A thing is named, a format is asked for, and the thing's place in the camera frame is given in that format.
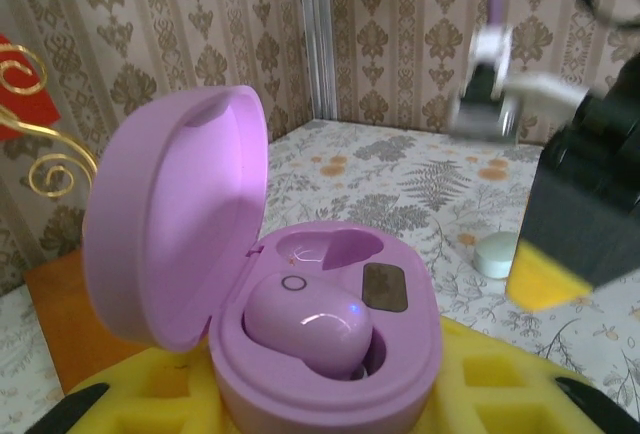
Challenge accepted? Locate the floral patterned tablecloth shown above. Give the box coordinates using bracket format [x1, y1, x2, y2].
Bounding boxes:
[0, 118, 640, 434]

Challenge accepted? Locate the gold wire rack wooden base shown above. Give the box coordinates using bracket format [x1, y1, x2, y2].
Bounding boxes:
[0, 43, 151, 398]

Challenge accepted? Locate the purple earbud charging case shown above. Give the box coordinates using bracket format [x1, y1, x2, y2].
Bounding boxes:
[83, 84, 447, 434]

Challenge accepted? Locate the white right camera mount bracket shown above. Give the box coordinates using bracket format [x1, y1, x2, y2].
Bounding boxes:
[469, 23, 594, 108]

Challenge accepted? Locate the aluminium frame post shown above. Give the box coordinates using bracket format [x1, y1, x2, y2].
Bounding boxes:
[298, 0, 337, 120]

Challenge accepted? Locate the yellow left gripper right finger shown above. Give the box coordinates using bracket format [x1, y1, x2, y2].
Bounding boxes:
[433, 316, 640, 434]

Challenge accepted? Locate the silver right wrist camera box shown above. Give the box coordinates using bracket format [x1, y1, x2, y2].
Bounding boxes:
[447, 76, 524, 144]

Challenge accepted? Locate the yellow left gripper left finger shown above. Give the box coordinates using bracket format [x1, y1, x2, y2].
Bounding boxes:
[37, 341, 229, 434]

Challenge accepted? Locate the red plastic wine glass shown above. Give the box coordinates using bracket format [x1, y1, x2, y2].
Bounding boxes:
[0, 33, 62, 143]

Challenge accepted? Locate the purple wireless earbud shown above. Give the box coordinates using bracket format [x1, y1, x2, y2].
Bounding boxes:
[242, 273, 375, 381]

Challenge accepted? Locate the mint green earbud charging case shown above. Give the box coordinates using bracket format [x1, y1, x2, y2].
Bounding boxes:
[473, 231, 517, 280]

